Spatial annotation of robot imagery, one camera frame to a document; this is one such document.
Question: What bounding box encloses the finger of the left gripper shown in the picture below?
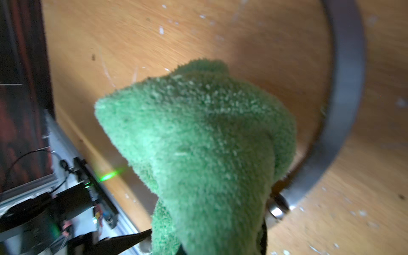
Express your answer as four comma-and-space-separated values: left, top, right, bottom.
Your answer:
82, 229, 152, 255

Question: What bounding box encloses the green and black rag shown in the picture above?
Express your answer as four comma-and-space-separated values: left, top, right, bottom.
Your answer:
95, 59, 296, 255

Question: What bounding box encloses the small sickle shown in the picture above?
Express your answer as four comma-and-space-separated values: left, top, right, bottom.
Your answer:
265, 1, 367, 222

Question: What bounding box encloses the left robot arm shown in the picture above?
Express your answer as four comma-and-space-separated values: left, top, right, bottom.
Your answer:
1, 183, 152, 255

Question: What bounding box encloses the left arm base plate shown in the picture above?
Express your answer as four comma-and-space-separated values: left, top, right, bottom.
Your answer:
73, 157, 119, 229

